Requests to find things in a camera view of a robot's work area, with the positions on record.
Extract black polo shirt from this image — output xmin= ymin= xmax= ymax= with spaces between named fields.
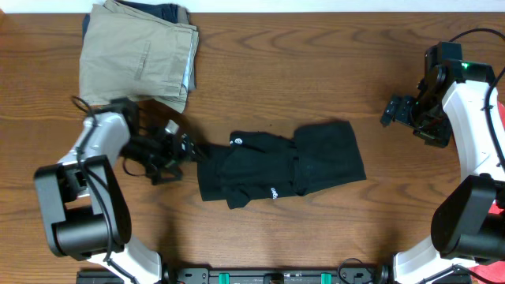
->
xmin=197 ymin=121 xmax=366 ymax=209

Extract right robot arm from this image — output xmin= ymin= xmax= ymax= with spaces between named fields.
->
xmin=380 ymin=42 xmax=504 ymax=283

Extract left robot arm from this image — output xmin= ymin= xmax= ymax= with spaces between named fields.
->
xmin=34 ymin=97 xmax=205 ymax=284

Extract folded khaki trousers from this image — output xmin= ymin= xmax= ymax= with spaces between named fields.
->
xmin=79 ymin=1 xmax=199 ymax=113

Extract red t-shirt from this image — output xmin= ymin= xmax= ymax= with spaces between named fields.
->
xmin=470 ymin=103 xmax=505 ymax=283

